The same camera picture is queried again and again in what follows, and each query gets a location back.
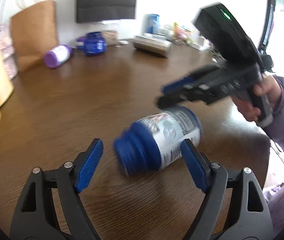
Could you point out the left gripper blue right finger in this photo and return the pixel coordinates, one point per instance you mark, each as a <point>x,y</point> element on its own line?
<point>248,216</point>

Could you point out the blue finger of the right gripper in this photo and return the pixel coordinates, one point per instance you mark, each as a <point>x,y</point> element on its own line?
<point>163,101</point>
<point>177,86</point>

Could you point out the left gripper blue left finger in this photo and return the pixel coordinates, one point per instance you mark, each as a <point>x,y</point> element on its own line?
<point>35,216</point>

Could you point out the blue supplement bottle white label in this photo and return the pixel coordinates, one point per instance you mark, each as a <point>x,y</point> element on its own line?
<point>154,142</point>

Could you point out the right hand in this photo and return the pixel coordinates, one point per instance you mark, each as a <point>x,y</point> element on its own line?
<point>269,87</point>

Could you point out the stainless steel tumbler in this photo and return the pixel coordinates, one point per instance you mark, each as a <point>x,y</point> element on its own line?
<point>152,45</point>

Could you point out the colourful snack bag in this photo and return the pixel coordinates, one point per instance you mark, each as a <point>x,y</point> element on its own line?
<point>181,35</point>

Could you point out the blue drink can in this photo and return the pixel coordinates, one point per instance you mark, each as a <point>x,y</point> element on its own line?
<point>152,23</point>

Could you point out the clear jar with grains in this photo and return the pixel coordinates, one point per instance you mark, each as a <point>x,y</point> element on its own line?
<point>111,37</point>

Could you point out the dark blue jar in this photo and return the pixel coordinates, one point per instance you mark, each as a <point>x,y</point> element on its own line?
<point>92,44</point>

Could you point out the black paper bag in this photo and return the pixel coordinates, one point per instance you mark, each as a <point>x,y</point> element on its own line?
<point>103,10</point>

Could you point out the purple supplement bottle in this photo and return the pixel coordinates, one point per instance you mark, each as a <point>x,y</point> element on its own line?
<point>57,56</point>

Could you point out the brown paper bag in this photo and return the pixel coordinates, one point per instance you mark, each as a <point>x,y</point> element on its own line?
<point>34,32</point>

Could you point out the pink patterned vase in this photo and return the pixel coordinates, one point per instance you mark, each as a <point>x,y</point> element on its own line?
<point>6,46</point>

